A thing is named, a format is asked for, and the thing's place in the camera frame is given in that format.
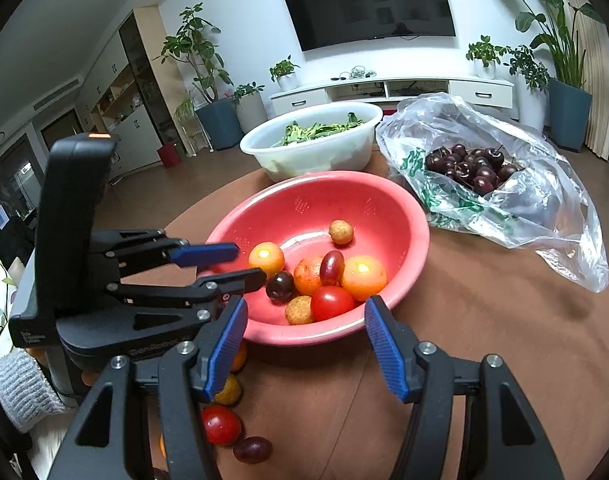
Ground large-leaved plant in blue pot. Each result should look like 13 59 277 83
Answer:
471 0 605 153

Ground black wall television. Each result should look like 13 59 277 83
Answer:
279 0 456 52

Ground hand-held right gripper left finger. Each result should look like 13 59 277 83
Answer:
47 296 249 480

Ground tall tree in blue pot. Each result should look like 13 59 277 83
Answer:
154 2 242 152

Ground pile of dark cherries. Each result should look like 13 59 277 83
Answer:
425 143 520 196

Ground red grape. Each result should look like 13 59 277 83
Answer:
319 250 345 286
233 436 274 463

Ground yellow-orange tangerine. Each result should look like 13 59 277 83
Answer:
248 241 286 277

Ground white television cabinet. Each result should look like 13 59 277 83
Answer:
269 77 515 121

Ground clear plastic bag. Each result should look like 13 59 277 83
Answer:
375 92 609 293

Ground speckled yellow longan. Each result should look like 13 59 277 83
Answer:
214 375 244 407
285 295 315 326
329 220 354 246

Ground thin-leaved potted plant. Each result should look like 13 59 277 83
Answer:
173 94 212 157

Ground large orange tangerine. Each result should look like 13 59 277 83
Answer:
340 255 388 297

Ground red bin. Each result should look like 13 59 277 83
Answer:
157 142 184 169

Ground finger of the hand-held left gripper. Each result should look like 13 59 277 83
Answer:
89 228 241 281
59 267 268 343

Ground white wall cabinet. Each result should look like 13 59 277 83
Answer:
77 62 160 181

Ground reddish orange tangerine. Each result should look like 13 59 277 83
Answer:
293 256 326 296

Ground plant in ribbed white pot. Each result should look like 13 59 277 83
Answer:
233 82 268 133

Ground white plastic basin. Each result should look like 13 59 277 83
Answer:
240 101 384 183

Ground small plant in white pot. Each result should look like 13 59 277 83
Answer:
269 55 301 92
465 35 507 80

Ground green leafy vegetables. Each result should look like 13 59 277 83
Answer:
279 112 365 147

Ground ceiling air vent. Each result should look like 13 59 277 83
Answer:
34 77 80 111

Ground dark glass-door cabinet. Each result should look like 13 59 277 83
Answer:
118 7 188 161

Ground red tomato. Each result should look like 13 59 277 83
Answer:
202 405 242 447
311 285 355 322

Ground beige curtain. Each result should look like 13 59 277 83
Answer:
559 0 609 176

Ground red plastic colander bowl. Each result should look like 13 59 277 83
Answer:
204 170 431 347

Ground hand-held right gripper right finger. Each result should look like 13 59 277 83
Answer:
364 295 565 480

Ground bushy plant in white pot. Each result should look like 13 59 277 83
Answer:
504 45 550 131

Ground grey cable bundle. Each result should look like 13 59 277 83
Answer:
330 66 380 82

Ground brown door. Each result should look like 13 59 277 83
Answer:
39 110 85 151

